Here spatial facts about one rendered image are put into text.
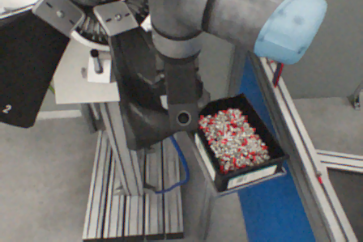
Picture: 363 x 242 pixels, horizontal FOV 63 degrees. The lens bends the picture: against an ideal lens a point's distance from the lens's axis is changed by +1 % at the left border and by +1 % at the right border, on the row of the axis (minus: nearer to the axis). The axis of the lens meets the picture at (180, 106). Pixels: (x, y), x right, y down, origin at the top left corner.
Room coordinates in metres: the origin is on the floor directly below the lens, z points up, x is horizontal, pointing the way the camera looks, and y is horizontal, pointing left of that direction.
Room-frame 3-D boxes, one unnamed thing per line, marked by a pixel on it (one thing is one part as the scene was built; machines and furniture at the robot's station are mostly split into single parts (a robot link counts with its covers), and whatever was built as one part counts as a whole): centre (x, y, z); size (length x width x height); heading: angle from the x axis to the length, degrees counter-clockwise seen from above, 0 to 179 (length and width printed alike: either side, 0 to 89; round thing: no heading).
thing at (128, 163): (0.69, 0.22, 0.46); 0.09 x 0.05 x 0.91; 94
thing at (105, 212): (0.78, 0.23, 0.04); 0.62 x 0.45 x 0.08; 4
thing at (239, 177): (0.44, -0.13, 0.85); 0.22 x 0.17 x 0.07; 19
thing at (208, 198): (0.49, -0.10, 0.40); 0.03 x 0.03 x 0.80; 19
